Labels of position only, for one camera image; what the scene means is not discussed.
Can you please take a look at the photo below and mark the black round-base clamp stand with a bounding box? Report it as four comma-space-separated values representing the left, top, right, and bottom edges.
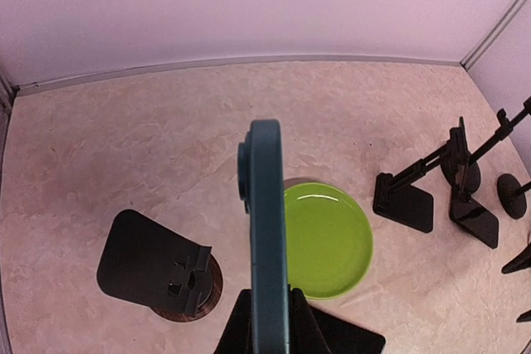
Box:
441, 98, 530, 194

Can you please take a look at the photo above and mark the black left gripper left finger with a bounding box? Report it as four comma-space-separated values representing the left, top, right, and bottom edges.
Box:
216, 289, 253, 354

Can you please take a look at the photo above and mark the green plate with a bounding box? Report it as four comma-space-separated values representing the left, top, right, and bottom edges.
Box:
285, 182, 374, 300

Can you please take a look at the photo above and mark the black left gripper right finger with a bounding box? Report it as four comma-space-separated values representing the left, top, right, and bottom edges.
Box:
289, 288, 331, 354

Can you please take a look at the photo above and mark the right aluminium frame post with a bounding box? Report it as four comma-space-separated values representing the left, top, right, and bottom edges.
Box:
460, 0, 528, 71

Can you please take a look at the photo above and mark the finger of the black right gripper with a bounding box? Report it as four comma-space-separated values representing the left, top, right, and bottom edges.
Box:
501, 243, 531, 274
516, 310, 531, 323

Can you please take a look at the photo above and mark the black folding phone stand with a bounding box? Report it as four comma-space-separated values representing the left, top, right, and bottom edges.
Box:
373, 136, 450, 234

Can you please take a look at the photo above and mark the black phone teal case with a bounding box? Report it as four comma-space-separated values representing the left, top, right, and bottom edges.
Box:
237, 119, 290, 353

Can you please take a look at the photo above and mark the black tall round-base stand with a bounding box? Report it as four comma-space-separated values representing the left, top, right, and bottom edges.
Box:
496, 173, 530, 220

